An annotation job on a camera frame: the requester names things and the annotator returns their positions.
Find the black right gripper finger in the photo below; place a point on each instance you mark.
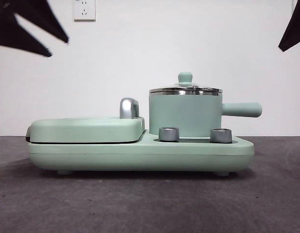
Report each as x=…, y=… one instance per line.
x=295, y=26

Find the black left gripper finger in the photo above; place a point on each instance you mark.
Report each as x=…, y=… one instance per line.
x=35, y=14
x=18, y=38

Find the glass pot lid green knob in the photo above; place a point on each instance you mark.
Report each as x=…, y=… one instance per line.
x=185, y=77

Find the mint green griddle cover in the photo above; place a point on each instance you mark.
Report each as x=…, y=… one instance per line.
x=79, y=128

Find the silver control knob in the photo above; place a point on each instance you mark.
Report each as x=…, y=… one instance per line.
x=220, y=135
x=168, y=134

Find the mint green breakfast machine base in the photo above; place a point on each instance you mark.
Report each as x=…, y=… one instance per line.
x=91, y=155

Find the white wall socket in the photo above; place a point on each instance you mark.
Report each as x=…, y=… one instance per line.
x=84, y=12

